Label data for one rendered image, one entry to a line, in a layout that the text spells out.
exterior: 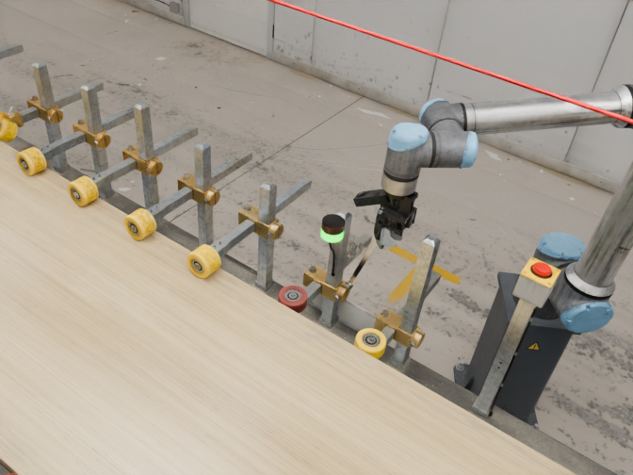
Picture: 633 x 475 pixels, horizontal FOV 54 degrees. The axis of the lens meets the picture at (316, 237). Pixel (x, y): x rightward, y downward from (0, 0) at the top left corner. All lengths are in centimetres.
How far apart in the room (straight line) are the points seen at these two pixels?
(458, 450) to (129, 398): 75
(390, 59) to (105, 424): 354
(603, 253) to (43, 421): 151
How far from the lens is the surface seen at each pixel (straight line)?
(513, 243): 356
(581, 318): 204
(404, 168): 151
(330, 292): 179
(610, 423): 291
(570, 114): 176
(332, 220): 159
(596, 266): 197
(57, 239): 193
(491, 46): 417
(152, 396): 150
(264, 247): 187
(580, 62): 403
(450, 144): 152
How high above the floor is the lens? 211
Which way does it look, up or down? 40 degrees down
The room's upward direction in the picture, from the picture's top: 6 degrees clockwise
